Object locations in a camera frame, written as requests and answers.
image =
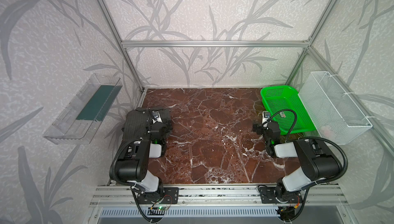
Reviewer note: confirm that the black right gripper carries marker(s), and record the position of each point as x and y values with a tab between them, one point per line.
258	128

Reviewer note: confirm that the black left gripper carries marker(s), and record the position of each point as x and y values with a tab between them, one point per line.
164	121

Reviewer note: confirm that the grey pinstriped long sleeve shirt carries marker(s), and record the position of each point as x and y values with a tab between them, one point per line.
139	121

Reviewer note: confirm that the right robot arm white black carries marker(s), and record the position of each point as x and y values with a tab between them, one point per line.
321	161

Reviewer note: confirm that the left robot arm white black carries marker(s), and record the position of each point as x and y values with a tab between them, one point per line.
141	141

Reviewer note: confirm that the green plastic basket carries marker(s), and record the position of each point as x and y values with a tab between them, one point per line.
283	102

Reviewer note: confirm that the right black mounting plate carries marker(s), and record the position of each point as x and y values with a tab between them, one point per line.
278	194

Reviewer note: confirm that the black mounting plate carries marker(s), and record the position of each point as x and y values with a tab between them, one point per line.
278	194
167	195

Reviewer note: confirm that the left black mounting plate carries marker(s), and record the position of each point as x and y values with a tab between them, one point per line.
167	195

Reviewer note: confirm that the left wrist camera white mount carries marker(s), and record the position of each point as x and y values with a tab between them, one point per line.
156	117

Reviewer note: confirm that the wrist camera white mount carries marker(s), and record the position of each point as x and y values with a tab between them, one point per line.
156	117
266	116

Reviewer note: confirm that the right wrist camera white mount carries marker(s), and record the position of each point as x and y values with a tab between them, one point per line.
266	116

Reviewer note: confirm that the white wire mesh basket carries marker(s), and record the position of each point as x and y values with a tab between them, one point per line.
333	112

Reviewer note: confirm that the clear plastic wall tray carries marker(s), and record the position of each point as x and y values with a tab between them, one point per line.
78	123

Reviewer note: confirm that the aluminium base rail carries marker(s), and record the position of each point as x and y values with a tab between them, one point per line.
216	195

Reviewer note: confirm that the aluminium horizontal frame bar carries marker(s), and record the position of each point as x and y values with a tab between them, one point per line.
203	43

